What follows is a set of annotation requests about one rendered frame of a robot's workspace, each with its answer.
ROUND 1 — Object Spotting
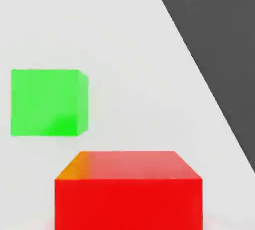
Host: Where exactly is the small red cube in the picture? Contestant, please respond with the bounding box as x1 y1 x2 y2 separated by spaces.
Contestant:
54 150 203 230

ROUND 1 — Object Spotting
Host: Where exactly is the small green cube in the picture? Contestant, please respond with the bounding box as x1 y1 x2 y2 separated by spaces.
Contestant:
10 68 89 137

